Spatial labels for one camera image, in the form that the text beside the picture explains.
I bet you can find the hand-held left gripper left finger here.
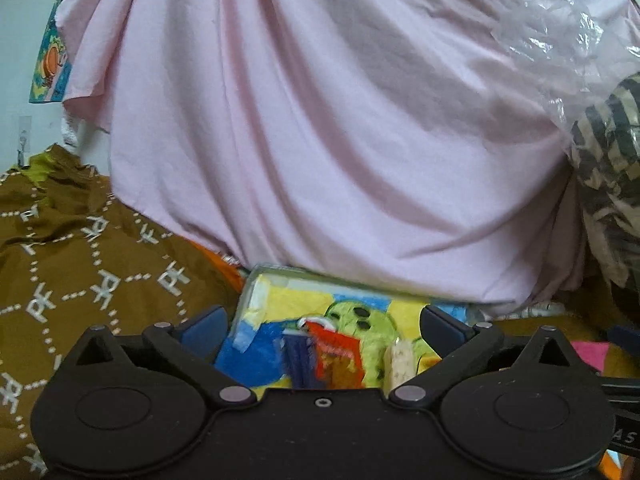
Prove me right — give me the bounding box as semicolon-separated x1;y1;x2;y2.
60;305;258;407

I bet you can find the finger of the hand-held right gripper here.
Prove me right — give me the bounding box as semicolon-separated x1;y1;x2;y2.
607;325;640;348

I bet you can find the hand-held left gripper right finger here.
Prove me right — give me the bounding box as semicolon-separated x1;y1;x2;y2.
387;305;586;407

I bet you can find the rice cracker roll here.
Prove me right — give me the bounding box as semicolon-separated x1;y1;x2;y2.
382;337;416;393

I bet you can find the grey tray with cartoon drawing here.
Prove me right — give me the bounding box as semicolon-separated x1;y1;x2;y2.
215;262;506;391

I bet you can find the dark blue snack packet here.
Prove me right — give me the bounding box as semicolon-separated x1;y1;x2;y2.
274;332;318;391

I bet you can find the red dried tofu packet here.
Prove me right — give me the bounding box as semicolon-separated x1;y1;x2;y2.
299;317;366;390

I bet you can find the cartoon printed blanket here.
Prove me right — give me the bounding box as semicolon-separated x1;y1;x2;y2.
495;290;640;480

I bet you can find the brown patterned blanket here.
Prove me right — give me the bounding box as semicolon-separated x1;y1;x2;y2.
0;144;251;480

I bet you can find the plastic bag of clothes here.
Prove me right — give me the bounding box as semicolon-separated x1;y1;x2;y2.
492;0;640;291

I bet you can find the pink cloth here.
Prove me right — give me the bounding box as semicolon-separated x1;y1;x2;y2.
55;0;640;318

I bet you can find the clear wall hook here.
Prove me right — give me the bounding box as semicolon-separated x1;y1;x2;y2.
12;116;33;167

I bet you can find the wall poster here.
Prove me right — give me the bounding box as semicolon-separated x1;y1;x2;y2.
27;0;81;106

